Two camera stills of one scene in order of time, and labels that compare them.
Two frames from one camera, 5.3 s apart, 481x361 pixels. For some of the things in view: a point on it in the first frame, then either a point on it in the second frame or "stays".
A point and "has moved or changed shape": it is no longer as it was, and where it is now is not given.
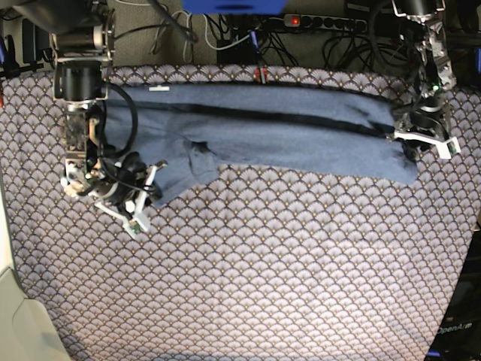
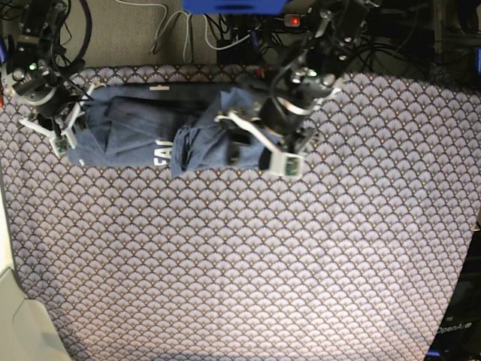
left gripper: [125, 188] -> [50, 95]
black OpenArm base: [458, 337] stays
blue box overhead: [234, 7] stays
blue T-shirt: [189, 133] has moved or changed shape
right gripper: [423, 127] -> [287, 108]
